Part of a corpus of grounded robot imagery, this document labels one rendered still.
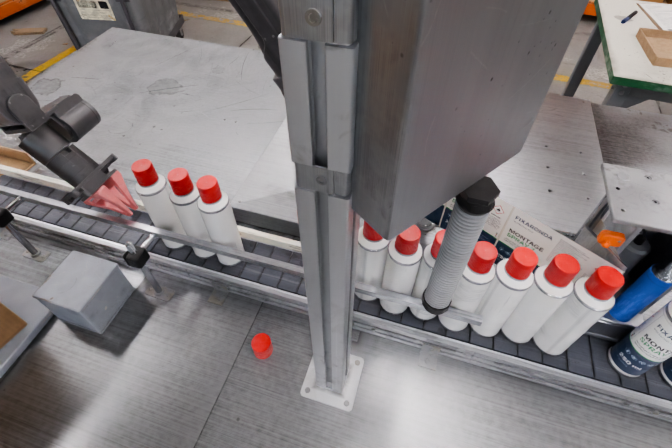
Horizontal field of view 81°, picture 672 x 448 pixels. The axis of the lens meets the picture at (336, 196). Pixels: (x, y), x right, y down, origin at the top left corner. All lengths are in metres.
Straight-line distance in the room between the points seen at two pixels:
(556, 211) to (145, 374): 0.86
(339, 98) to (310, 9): 0.05
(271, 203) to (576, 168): 0.72
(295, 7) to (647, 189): 0.55
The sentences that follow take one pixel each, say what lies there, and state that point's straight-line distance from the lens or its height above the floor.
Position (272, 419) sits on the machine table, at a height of 0.83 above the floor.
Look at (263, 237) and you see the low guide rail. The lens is 0.78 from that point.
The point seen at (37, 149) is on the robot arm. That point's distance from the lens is 0.82.
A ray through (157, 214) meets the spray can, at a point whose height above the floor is 0.99.
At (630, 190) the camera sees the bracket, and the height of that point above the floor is 1.14.
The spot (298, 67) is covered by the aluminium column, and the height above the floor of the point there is 1.41.
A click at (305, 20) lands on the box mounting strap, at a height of 1.44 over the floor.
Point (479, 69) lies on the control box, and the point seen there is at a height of 1.41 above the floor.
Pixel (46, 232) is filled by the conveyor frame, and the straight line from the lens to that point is 1.04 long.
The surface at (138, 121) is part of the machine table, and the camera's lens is 1.30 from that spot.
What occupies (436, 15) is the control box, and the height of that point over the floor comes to 1.45.
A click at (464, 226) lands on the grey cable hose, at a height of 1.25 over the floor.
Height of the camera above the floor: 1.53
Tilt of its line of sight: 48 degrees down
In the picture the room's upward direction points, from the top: straight up
